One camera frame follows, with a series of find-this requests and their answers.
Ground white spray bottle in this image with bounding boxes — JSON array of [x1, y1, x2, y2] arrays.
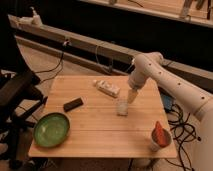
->
[[19, 6, 43, 27]]

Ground black eraser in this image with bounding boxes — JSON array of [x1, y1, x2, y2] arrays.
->
[[63, 98, 83, 112]]

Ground black chair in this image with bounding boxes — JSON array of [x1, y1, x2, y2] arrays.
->
[[0, 13, 48, 169]]

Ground green bowl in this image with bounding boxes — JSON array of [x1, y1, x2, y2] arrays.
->
[[33, 112, 70, 148]]

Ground wooden board table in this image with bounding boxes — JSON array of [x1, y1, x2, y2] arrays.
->
[[29, 75, 177, 158]]

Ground long metal rail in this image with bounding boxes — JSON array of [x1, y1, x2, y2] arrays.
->
[[9, 15, 213, 93]]

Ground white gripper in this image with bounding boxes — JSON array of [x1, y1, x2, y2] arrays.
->
[[127, 75, 145, 104]]

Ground blue box on floor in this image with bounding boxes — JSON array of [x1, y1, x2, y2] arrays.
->
[[161, 94, 173, 110]]

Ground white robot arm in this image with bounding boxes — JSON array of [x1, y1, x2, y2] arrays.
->
[[128, 52, 213, 171]]

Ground black floor cables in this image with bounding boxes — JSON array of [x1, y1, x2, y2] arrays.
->
[[165, 103, 203, 171]]

